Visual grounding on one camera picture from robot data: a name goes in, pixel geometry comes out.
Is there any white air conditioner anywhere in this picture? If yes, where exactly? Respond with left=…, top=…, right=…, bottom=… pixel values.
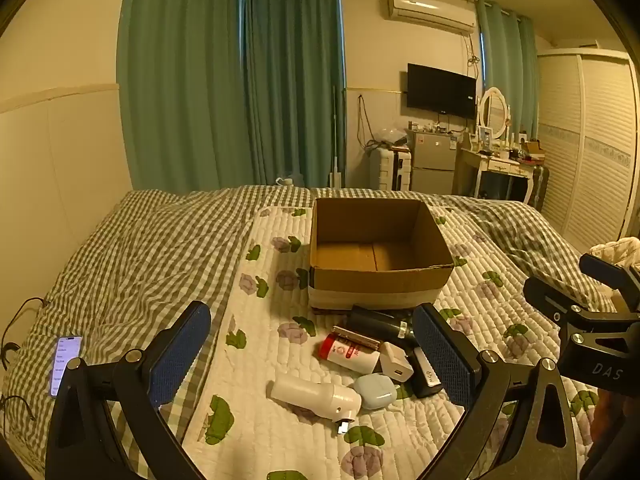
left=384, top=0, right=477, bottom=37

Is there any clear plastic bag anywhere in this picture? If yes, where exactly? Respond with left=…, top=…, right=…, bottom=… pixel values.
left=377, top=127, right=407, bottom=149

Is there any black wall television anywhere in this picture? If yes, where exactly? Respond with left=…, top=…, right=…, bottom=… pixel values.
left=406, top=63, right=477, bottom=121

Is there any white floor mop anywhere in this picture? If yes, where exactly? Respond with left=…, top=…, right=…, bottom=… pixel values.
left=327, top=85, right=346, bottom=188

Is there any smartphone with lit screen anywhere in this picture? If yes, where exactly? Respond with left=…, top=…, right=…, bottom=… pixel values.
left=48, top=336, right=84, bottom=398

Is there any white dressing table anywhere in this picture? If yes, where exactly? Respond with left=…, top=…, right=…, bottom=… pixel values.
left=457, top=142, right=546, bottom=206

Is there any white louvered wardrobe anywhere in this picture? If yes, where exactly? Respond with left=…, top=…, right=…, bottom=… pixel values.
left=536, top=47, right=640, bottom=256

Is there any light blue earbuds case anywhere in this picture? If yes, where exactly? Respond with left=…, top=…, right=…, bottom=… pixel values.
left=352, top=374, right=399, bottom=410

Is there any black power bank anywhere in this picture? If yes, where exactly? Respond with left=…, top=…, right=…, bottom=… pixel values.
left=407, top=346, right=446, bottom=399

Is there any white bottle with red cap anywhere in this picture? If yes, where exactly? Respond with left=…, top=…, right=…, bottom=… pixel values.
left=320, top=332, right=383, bottom=375

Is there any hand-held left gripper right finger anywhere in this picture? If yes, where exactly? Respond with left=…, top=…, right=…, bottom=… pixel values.
left=411, top=302, right=593, bottom=480

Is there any brown cardboard box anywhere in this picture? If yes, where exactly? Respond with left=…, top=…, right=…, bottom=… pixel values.
left=307, top=197, right=456, bottom=311

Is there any white cylindrical device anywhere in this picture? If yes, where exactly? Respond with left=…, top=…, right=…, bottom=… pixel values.
left=270, top=374, right=363, bottom=433

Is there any black charging cable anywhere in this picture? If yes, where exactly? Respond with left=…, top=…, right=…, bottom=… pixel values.
left=0, top=297, right=53, bottom=423

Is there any white floral quilted mat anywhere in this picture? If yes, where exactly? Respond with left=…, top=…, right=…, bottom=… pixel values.
left=180, top=205, right=601, bottom=480

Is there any green curtain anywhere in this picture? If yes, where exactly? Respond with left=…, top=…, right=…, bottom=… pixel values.
left=475, top=0, right=540, bottom=136
left=244, top=0, right=347, bottom=188
left=117, top=0, right=251, bottom=193

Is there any black wall cable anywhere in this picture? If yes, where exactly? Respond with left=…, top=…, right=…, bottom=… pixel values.
left=357, top=92, right=382, bottom=152

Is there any white quilted cloth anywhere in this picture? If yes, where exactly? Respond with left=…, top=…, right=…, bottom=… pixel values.
left=589, top=236, right=640, bottom=273

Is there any white oval vanity mirror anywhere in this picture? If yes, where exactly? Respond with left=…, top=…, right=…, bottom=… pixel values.
left=477, top=86, right=512, bottom=142

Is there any white charger adapter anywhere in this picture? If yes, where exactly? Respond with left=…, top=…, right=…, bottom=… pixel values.
left=377, top=341, right=416, bottom=384

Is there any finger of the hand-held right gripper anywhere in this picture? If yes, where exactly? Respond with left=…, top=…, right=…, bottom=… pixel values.
left=523, top=276, right=603, bottom=328
left=580, top=253, right=640, bottom=313

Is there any silver small fridge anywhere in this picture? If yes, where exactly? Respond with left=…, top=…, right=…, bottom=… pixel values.
left=410, top=130, right=458, bottom=196

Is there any brown flat box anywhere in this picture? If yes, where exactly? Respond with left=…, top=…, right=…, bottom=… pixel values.
left=332, top=325, right=382, bottom=351

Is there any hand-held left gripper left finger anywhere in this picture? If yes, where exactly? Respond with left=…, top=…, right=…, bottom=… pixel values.
left=45, top=301, right=213, bottom=480

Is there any black cylindrical flask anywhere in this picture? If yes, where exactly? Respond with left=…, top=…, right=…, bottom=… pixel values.
left=346, top=304, right=417, bottom=348

